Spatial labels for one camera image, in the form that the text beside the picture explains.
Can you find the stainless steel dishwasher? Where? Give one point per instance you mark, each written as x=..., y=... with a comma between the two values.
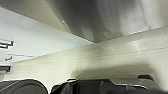
x=110, y=16

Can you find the white sink base cabinet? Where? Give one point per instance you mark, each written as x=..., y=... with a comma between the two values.
x=50, y=40

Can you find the microwave oven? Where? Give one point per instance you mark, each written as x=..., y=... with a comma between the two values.
x=5, y=44

